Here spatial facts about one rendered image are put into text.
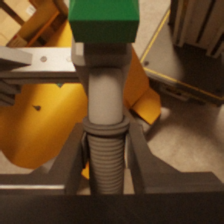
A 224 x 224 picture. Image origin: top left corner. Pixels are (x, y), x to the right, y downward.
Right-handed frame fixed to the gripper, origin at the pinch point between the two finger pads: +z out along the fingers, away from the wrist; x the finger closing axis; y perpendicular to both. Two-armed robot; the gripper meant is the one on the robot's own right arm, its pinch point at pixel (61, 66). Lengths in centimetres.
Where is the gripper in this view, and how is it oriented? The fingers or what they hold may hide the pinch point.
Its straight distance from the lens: 17.3
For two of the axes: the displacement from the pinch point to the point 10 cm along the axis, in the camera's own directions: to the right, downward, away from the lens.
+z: 10.0, 0.0, 0.2
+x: 0.2, -2.2, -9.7
